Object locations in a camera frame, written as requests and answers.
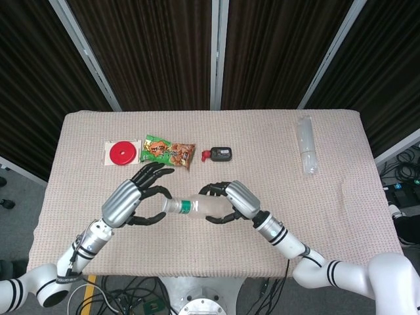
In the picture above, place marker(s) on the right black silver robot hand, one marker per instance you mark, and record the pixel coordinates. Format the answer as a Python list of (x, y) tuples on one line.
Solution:
[(244, 198)]

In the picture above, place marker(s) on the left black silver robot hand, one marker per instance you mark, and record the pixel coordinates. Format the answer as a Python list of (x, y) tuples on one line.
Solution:
[(119, 203)]

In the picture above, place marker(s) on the clear plastic bottle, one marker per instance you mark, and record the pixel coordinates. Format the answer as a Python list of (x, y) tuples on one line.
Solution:
[(210, 206)]

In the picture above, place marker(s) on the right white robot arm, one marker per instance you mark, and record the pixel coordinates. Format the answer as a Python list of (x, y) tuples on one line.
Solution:
[(331, 272)]

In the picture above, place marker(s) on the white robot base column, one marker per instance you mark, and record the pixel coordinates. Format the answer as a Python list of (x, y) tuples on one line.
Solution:
[(201, 295)]

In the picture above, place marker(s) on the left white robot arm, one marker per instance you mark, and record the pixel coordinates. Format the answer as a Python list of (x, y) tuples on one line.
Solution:
[(87, 244)]

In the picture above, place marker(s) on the black ink bottle red cap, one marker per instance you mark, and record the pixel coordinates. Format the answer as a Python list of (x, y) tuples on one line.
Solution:
[(221, 154)]

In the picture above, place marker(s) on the red disc on card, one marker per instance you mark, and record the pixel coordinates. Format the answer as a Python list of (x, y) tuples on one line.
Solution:
[(106, 157)]

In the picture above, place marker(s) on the red round disc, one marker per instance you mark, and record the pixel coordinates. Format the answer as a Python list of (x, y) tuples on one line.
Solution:
[(123, 153)]

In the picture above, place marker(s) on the beige woven tablecloth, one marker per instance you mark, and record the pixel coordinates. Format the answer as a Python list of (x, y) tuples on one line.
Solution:
[(229, 249)]

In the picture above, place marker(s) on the green orange snack bag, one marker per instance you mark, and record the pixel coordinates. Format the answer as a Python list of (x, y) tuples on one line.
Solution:
[(167, 152)]

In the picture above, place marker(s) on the stack of clear cups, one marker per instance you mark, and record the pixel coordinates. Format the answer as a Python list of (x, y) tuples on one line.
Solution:
[(308, 147)]

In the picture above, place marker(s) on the green circuit board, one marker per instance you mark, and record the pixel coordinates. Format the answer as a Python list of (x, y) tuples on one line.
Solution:
[(153, 308)]

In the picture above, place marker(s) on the dark brown partition panel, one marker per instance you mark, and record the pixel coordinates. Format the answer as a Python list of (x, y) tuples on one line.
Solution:
[(282, 55), (387, 72), (29, 82), (147, 55)]

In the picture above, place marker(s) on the black and white shoe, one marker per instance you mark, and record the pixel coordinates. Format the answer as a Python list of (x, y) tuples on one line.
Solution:
[(407, 228)]

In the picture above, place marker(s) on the grey partition post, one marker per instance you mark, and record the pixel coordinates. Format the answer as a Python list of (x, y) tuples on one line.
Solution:
[(328, 55), (219, 55), (87, 55)]

